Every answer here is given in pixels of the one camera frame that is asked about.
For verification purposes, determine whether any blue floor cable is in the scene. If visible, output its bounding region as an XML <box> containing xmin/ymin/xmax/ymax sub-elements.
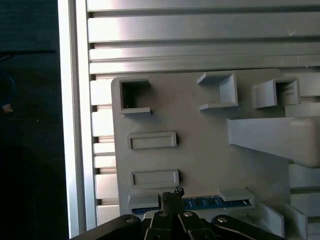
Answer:
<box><xmin>0</xmin><ymin>72</ymin><xmax>17</xmax><ymax>115</ymax></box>

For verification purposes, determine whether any blue RAM stick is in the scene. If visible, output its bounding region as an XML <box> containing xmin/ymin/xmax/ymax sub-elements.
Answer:
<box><xmin>131</xmin><ymin>195</ymin><xmax>254</xmax><ymax>215</ymax></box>

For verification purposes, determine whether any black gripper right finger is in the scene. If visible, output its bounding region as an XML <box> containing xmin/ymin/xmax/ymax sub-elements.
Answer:
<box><xmin>174</xmin><ymin>186</ymin><xmax>287</xmax><ymax>240</ymax></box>

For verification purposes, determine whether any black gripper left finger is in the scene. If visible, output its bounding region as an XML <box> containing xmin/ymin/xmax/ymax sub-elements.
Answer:
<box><xmin>71</xmin><ymin>191</ymin><xmax>176</xmax><ymax>240</ymax></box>

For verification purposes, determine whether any grey plastic parts rack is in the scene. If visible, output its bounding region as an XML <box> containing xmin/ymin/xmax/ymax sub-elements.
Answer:
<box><xmin>110</xmin><ymin>67</ymin><xmax>320</xmax><ymax>240</ymax></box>

